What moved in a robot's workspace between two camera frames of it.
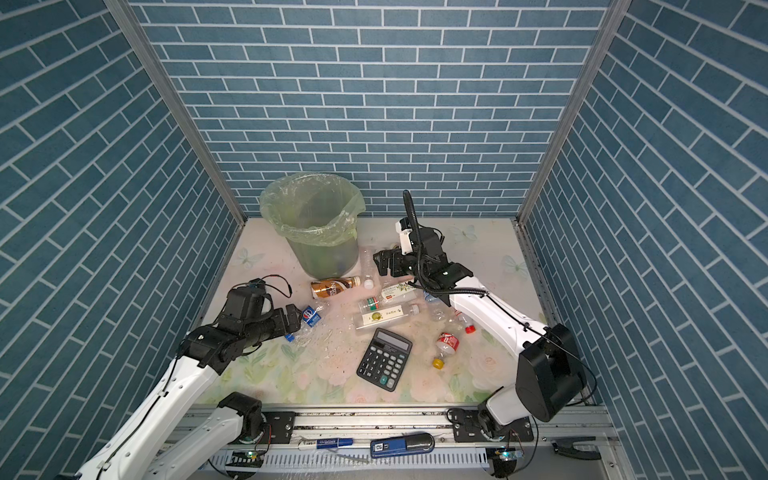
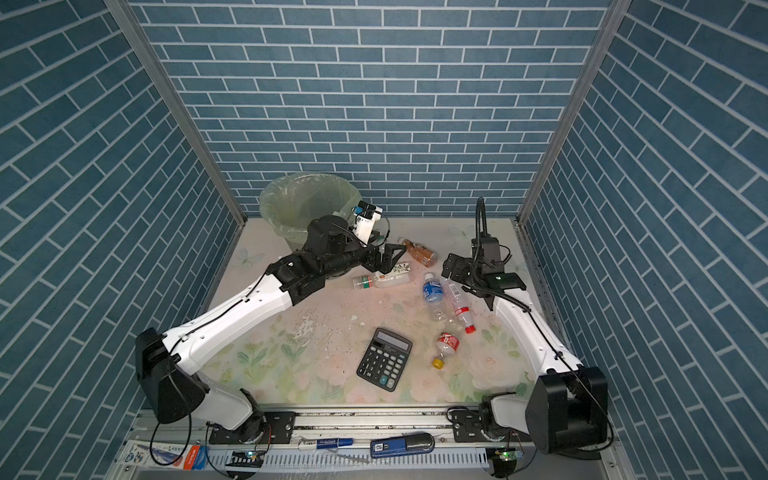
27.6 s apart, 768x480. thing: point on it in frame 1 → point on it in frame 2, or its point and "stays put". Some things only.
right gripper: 383,264 → 450,263
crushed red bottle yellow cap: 446,344 stays put
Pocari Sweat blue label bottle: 435,307 stays put
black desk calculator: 384,359 stays put
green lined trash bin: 315,208 stays put
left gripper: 294,319 → 385,264
